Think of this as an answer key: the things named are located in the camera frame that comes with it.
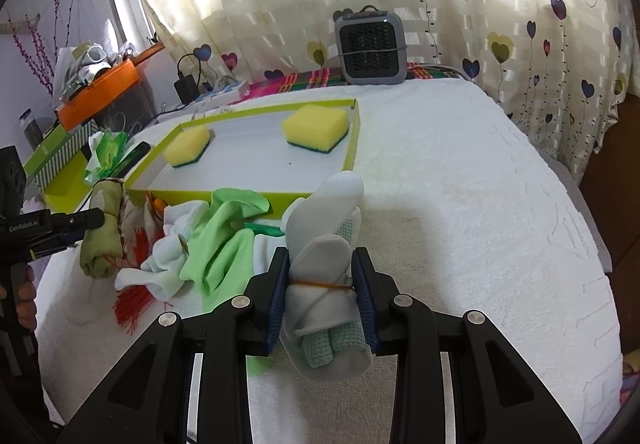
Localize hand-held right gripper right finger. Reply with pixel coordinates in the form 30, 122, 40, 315
350, 247, 586, 444

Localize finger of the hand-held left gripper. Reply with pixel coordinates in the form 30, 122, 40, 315
30, 230, 85, 259
47, 208, 107, 232

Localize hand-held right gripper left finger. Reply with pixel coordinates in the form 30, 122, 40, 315
57, 247, 291, 444

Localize olive green towel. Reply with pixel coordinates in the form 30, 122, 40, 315
79, 178, 130, 281

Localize white sock bundle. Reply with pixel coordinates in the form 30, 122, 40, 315
280, 173, 376, 382

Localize green tea packet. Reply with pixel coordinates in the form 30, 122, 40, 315
244, 221, 283, 237

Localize light green cloth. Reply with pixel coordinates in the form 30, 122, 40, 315
180, 188, 273, 297

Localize white socks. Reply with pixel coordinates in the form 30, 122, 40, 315
115, 201, 211, 302

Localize lime green box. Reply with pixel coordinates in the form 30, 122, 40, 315
124, 98, 360, 217

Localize person's left hand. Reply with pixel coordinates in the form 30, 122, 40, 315
14, 267, 37, 323

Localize green striped box lid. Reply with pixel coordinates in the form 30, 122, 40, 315
24, 120, 108, 214

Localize green white plastic wrappers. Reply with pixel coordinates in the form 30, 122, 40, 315
85, 130, 133, 185

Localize dark flat phone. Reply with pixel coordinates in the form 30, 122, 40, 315
107, 141, 152, 180

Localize red tassel ornament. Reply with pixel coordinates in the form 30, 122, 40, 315
112, 191, 168, 335

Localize clear jar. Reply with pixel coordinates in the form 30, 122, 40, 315
17, 109, 41, 150

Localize orange box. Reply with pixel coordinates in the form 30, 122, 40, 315
54, 58, 142, 131

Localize yellow green sponge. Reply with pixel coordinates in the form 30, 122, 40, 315
164, 125, 215, 169
281, 105, 350, 155

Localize white grey cloth pile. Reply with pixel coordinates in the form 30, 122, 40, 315
56, 40, 136, 100

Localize black charger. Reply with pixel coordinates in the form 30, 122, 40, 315
173, 53, 208, 102

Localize colourful striped blanket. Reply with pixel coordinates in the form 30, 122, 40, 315
250, 62, 463, 98

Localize grey fan heater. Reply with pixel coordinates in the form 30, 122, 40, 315
334, 7, 407, 85

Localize brown wooden furniture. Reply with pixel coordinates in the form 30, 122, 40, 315
580, 94, 640, 270

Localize pink branch wall decoration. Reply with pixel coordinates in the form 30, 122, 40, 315
7, 0, 83, 98

